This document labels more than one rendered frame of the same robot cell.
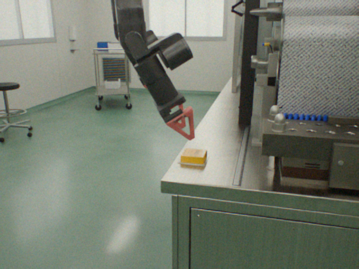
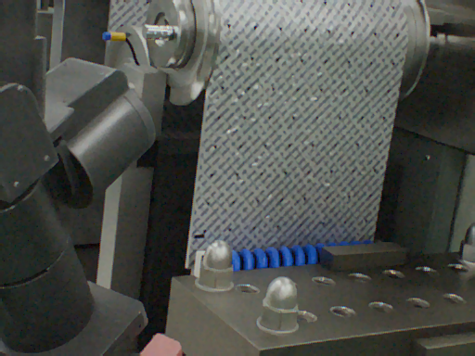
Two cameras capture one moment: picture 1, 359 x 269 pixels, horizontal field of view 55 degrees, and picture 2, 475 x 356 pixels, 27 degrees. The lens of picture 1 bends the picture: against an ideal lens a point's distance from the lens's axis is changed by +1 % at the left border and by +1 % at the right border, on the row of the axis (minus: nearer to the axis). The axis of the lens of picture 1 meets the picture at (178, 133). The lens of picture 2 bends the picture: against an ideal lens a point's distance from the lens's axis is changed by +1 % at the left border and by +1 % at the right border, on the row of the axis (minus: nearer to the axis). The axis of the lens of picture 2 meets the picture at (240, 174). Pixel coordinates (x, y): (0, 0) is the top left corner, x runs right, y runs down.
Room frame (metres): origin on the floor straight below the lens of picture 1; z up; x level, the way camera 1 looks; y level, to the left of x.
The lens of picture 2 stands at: (0.34, 0.34, 1.37)
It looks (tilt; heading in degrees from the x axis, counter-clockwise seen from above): 15 degrees down; 314
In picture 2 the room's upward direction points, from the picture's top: 7 degrees clockwise
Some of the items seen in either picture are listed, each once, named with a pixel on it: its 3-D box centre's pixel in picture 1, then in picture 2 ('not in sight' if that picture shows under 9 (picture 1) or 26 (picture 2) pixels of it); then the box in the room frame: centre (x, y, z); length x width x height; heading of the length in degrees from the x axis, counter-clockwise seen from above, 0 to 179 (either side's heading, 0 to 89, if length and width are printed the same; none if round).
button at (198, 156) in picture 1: (194, 156); not in sight; (0.97, -0.05, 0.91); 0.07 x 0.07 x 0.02; 76
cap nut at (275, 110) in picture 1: (274, 112); (217, 262); (0.95, -0.27, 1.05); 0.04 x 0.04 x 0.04
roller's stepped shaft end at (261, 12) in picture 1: (258, 12); not in sight; (1.33, -0.29, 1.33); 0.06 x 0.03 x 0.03; 76
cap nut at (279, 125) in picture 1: (279, 121); (280, 301); (0.85, -0.26, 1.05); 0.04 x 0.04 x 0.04
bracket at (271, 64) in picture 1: (263, 101); (114, 209); (1.11, -0.28, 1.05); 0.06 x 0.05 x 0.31; 76
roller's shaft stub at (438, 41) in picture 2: not in sight; (409, 42); (1.00, -0.59, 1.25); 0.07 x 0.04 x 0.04; 76
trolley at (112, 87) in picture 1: (111, 74); not in sight; (5.72, 1.11, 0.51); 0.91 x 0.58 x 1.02; 10
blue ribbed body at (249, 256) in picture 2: (320, 120); (299, 260); (0.96, -0.41, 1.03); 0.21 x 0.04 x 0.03; 76
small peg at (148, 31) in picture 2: (268, 39); (157, 32); (1.06, -0.27, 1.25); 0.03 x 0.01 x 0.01; 76
